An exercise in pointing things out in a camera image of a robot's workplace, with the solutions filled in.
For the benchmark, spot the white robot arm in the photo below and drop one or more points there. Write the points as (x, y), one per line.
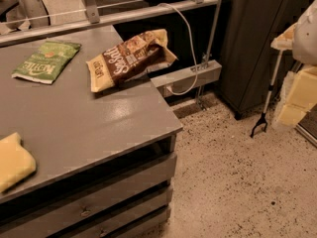
(304, 42)

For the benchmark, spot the grey drawer unit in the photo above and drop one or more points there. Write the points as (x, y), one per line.
(118, 199)

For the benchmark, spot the green Kettle chip bag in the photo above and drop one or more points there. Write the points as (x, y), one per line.
(46, 64)

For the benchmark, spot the brown sea salt chip bag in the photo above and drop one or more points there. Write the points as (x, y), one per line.
(144, 52)

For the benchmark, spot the black-tipped reacher grabber tool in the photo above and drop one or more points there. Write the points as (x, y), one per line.
(262, 120)

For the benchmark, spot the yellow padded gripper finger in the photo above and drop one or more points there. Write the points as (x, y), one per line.
(298, 96)
(284, 41)

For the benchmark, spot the yellow sponge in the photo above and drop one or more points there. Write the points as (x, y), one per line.
(16, 163)

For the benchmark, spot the grey metal rail frame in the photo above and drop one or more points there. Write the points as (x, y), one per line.
(94, 20)

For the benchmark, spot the grey metal bracket beam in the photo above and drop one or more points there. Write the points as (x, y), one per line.
(186, 76)

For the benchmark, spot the dark grey cabinet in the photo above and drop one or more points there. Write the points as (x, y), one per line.
(248, 27)

